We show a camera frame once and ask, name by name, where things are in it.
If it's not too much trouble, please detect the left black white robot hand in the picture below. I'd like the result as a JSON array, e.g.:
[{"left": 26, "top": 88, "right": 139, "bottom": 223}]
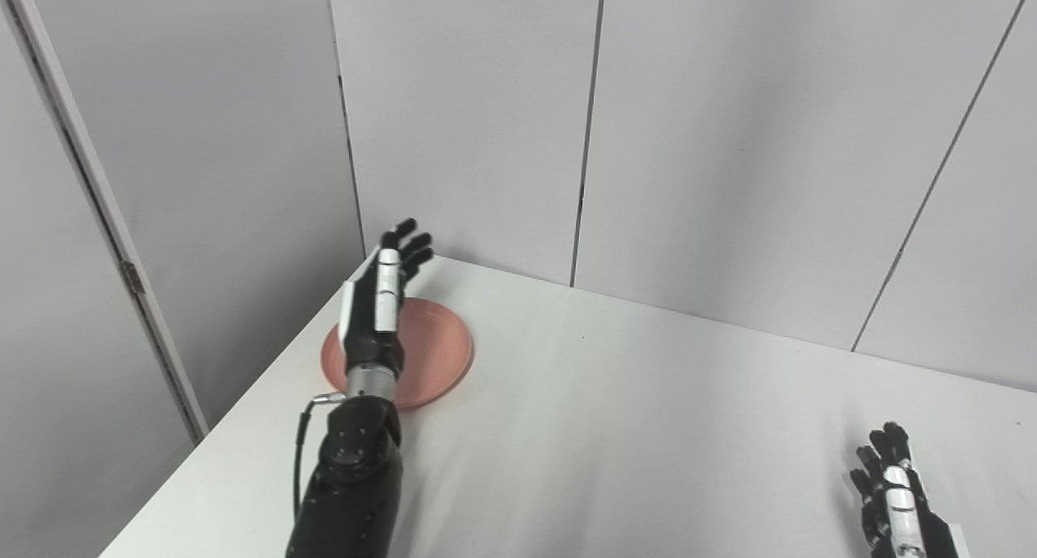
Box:
[{"left": 338, "top": 217, "right": 435, "bottom": 374}]

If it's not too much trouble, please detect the pink round plate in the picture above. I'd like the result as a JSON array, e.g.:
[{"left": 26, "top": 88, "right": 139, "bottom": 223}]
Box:
[{"left": 321, "top": 296, "right": 474, "bottom": 411}]

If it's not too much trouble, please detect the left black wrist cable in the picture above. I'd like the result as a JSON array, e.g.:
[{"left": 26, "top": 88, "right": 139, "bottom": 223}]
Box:
[{"left": 293, "top": 392, "right": 348, "bottom": 518}]

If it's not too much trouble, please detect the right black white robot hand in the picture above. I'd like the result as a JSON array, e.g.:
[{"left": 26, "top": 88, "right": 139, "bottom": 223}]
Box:
[{"left": 849, "top": 421, "right": 970, "bottom": 558}]

